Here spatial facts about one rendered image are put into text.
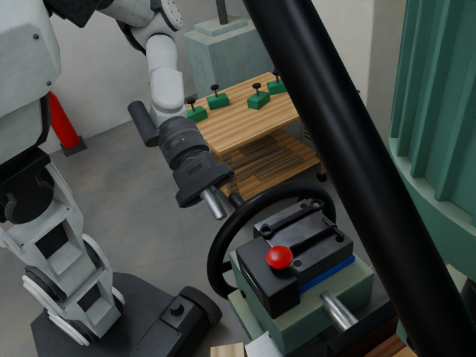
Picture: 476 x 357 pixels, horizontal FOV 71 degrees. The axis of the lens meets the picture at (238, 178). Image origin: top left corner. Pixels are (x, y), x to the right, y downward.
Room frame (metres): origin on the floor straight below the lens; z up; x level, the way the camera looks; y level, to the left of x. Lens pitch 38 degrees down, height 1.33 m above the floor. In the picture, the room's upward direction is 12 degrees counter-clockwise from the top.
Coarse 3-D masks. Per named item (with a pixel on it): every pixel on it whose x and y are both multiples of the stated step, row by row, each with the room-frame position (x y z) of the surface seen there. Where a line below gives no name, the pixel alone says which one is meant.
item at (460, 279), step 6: (450, 270) 0.15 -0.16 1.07; (456, 270) 0.15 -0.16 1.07; (456, 276) 0.14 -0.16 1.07; (462, 276) 0.14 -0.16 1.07; (456, 282) 0.14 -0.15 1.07; (462, 282) 0.13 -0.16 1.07; (462, 288) 0.13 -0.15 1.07; (396, 330) 0.14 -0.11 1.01; (402, 330) 0.13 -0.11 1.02; (402, 336) 0.13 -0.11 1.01; (408, 336) 0.12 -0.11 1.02; (408, 342) 0.12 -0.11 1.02
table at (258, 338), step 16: (384, 288) 0.24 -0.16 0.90; (240, 304) 0.28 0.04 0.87; (368, 304) 0.22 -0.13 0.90; (240, 320) 0.26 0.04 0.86; (256, 320) 0.25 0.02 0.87; (256, 336) 0.21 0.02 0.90; (320, 336) 0.19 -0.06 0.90; (256, 352) 0.19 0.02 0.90; (272, 352) 0.19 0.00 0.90; (304, 352) 0.18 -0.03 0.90; (320, 352) 0.18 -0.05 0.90
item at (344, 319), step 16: (336, 304) 0.20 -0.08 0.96; (384, 304) 0.17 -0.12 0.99; (336, 320) 0.18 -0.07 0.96; (352, 320) 0.18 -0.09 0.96; (368, 320) 0.16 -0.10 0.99; (384, 320) 0.15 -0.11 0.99; (336, 336) 0.15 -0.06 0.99; (352, 336) 0.14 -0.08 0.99; (368, 336) 0.14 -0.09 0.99; (384, 336) 0.15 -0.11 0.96; (336, 352) 0.13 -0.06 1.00; (352, 352) 0.14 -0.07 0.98
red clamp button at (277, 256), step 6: (276, 246) 0.25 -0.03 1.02; (282, 246) 0.24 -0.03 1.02; (270, 252) 0.24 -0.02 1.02; (276, 252) 0.24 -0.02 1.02; (282, 252) 0.24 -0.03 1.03; (288, 252) 0.23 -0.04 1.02; (270, 258) 0.23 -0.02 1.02; (276, 258) 0.23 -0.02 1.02; (282, 258) 0.23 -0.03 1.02; (288, 258) 0.23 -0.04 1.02; (270, 264) 0.23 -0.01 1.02; (276, 264) 0.22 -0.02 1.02; (282, 264) 0.22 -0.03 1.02; (288, 264) 0.22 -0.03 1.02
